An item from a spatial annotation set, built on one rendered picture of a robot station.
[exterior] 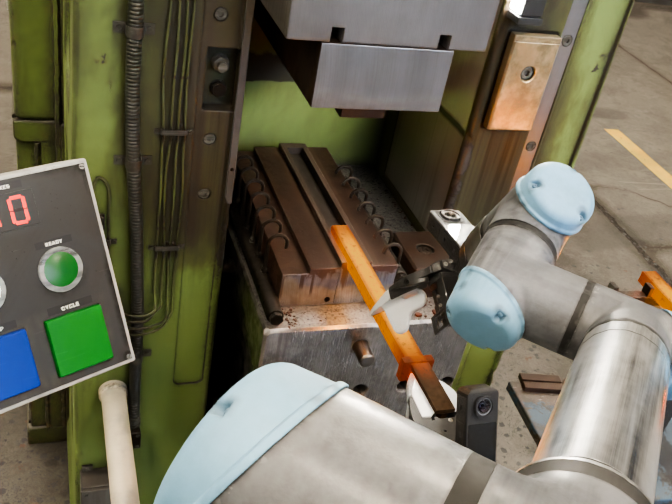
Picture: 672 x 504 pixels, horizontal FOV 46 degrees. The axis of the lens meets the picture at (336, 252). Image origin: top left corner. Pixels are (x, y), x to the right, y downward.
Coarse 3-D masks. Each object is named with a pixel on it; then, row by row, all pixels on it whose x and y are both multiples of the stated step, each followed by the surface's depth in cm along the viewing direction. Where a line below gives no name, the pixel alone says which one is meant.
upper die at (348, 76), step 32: (256, 0) 136; (288, 64) 120; (320, 64) 107; (352, 64) 108; (384, 64) 110; (416, 64) 111; (448, 64) 113; (320, 96) 110; (352, 96) 111; (384, 96) 113; (416, 96) 114
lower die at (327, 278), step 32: (256, 160) 157; (288, 160) 155; (320, 160) 159; (288, 192) 146; (288, 224) 138; (320, 224) 138; (352, 224) 140; (288, 256) 130; (320, 256) 130; (384, 256) 133; (288, 288) 128; (320, 288) 130; (352, 288) 132; (384, 288) 134
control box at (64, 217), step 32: (0, 192) 95; (32, 192) 97; (64, 192) 100; (32, 224) 97; (64, 224) 100; (96, 224) 103; (0, 256) 95; (32, 256) 97; (96, 256) 103; (0, 288) 95; (32, 288) 97; (64, 288) 100; (96, 288) 103; (0, 320) 95; (32, 320) 98; (32, 352) 98; (128, 352) 106; (64, 384) 101
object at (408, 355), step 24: (336, 240) 134; (360, 264) 127; (360, 288) 124; (384, 312) 117; (384, 336) 116; (408, 336) 113; (408, 360) 108; (432, 360) 109; (432, 384) 105; (432, 408) 102
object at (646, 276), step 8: (648, 272) 144; (656, 272) 145; (640, 280) 145; (648, 280) 143; (656, 280) 142; (656, 288) 141; (664, 288) 141; (656, 296) 141; (664, 296) 139; (664, 304) 139
